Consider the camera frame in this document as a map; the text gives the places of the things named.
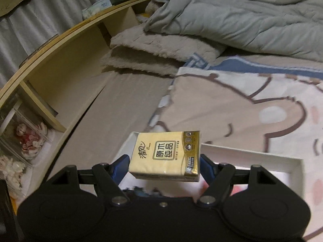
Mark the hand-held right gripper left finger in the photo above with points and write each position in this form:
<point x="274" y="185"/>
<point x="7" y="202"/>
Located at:
<point x="121" y="166"/>

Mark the white wipes pack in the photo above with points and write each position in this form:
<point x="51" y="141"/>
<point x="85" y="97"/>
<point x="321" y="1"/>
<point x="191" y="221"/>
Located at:
<point x="98" y="6"/>

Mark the brown bed sheet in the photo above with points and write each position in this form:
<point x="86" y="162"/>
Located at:
<point x="113" y="111"/>

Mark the yellow tissue pack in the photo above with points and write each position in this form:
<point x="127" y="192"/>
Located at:
<point x="161" y="156"/>

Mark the clear plastic storage box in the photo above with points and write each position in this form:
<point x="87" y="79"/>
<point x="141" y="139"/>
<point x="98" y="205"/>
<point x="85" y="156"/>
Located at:
<point x="15" y="121"/>

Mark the beige fuzzy blanket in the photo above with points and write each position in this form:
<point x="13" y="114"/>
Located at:
<point x="151" y="50"/>

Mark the grey quilt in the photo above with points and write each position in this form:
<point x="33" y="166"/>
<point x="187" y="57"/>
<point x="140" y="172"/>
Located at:
<point x="239" y="17"/>

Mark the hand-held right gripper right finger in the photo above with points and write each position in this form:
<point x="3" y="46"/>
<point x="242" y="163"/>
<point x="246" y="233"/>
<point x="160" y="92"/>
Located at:
<point x="207" y="167"/>

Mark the white cardboard box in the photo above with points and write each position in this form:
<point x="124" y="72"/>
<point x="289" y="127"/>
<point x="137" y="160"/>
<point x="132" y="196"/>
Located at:
<point x="252" y="156"/>

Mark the pink white artificial flowers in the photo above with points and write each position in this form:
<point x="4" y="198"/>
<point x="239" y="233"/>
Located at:
<point x="29" y="138"/>

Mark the printed cartoon blanket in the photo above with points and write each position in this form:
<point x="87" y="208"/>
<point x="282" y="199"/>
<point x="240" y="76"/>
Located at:
<point x="227" y="105"/>

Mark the grey curtain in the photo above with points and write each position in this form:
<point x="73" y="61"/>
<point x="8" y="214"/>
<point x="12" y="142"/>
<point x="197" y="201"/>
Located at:
<point x="37" y="17"/>

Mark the wooden headboard shelf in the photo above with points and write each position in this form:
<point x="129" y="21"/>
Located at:
<point x="63" y="63"/>

